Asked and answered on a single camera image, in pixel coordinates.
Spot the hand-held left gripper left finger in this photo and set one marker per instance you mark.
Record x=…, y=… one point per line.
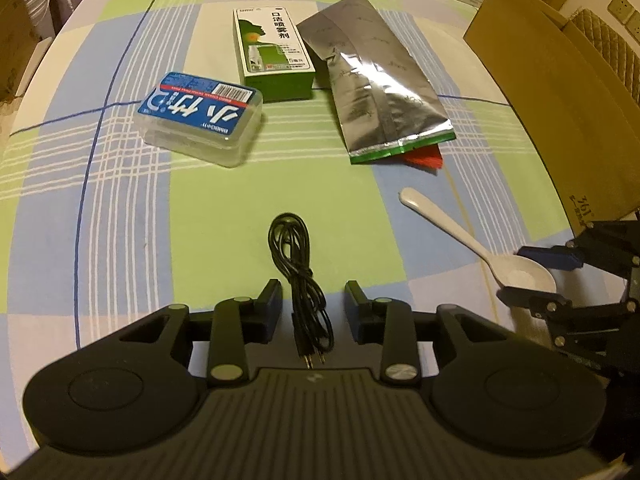
x=272, y=307

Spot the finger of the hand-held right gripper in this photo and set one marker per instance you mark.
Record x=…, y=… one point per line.
x=530, y=301
x=550, y=256

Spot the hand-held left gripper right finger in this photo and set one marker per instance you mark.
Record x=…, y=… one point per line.
x=354, y=310

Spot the white plastic spoon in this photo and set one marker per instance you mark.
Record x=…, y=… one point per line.
x=450, y=225

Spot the red packet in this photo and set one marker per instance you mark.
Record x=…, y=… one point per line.
x=425, y=161

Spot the brown cardboard box container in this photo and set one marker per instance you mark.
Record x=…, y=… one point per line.
x=550, y=85

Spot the blue label clear plastic box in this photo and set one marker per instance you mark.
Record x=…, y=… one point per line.
x=200, y=105

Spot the silver foil pouch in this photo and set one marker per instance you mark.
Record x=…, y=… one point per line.
x=370, y=80

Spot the green spray medicine box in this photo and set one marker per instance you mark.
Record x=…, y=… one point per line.
x=272, y=40

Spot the checked tablecloth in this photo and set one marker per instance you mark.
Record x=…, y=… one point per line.
x=150, y=235

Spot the large brown cardboard box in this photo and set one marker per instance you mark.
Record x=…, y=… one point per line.
x=15, y=35

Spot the stack of white bowls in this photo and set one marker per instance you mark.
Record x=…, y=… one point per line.
x=39, y=0

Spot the wall socket plate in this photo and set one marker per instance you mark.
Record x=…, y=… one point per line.
x=619, y=7
x=636, y=22

